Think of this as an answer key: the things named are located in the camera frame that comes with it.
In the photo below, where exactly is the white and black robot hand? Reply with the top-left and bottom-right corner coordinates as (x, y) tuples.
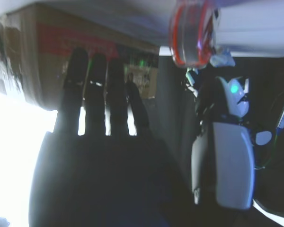
(28, 48), (256, 227)

